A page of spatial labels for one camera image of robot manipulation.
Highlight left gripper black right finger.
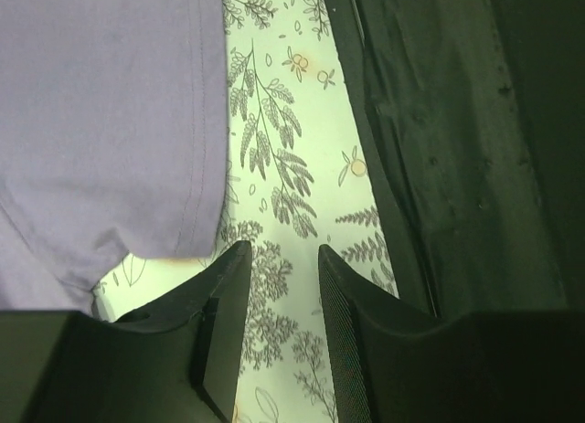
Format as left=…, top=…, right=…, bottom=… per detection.
left=318, top=245, right=584, bottom=422

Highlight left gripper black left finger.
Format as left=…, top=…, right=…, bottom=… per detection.
left=1, top=241, right=252, bottom=422

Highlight purple t shirt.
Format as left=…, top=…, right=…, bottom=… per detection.
left=1, top=0, right=229, bottom=312

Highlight floral patterned table cloth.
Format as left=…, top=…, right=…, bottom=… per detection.
left=89, top=0, right=399, bottom=423

